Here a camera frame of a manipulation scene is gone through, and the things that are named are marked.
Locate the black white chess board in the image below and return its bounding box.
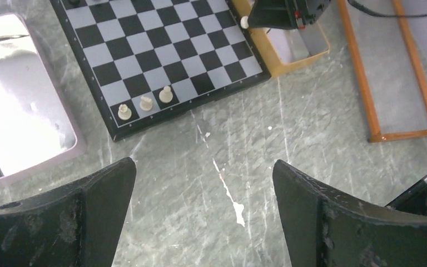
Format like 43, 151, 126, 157
51, 0, 271, 141

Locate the orange wooden rack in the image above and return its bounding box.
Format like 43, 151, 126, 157
337, 1, 427, 142

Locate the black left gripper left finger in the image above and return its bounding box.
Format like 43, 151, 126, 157
0, 157, 136, 266

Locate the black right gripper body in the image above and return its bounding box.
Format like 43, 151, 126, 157
247, 0, 331, 29

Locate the silver metal tray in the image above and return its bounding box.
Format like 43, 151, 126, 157
0, 13, 87, 184

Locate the white chess bishop piece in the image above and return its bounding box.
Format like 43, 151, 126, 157
158, 86, 173, 103

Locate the yellow tray of white pieces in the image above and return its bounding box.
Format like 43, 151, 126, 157
232, 0, 331, 78

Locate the white chess knight piece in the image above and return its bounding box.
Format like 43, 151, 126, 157
140, 96, 153, 111

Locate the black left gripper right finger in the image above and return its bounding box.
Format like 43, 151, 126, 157
272, 160, 427, 266

